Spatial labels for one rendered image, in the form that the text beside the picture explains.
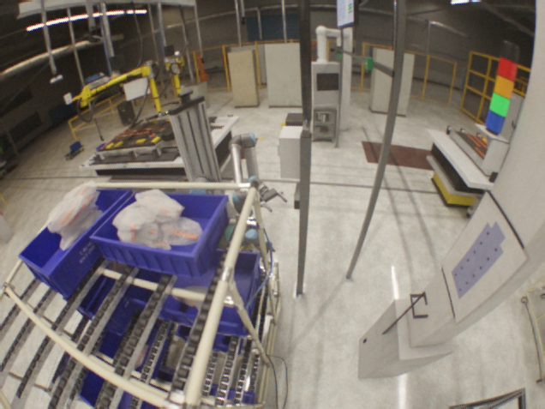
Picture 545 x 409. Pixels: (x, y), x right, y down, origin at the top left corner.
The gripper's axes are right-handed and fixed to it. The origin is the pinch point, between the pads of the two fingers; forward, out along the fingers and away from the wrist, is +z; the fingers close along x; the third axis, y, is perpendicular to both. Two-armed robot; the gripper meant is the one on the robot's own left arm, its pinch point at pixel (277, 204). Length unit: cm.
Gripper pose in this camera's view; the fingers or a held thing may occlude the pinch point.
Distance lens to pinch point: 160.6
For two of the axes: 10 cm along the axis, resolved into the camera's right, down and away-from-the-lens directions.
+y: -0.9, -6.4, -7.6
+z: 5.9, 5.8, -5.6
